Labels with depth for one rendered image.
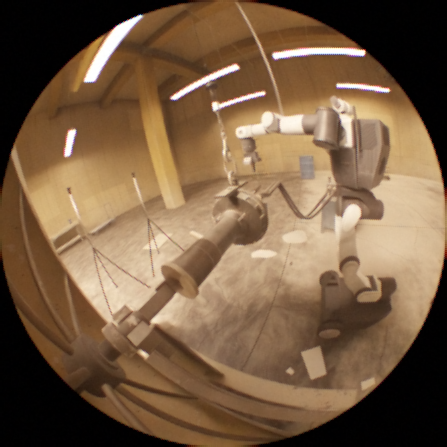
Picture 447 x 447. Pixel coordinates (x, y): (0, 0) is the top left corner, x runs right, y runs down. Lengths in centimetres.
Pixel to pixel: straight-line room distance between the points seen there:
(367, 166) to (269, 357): 125
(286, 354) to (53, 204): 863
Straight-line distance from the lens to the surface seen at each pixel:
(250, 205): 66
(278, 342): 130
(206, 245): 50
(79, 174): 859
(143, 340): 38
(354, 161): 72
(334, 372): 131
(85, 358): 41
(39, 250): 111
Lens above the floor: 122
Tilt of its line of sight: 24 degrees down
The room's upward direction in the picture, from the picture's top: 13 degrees counter-clockwise
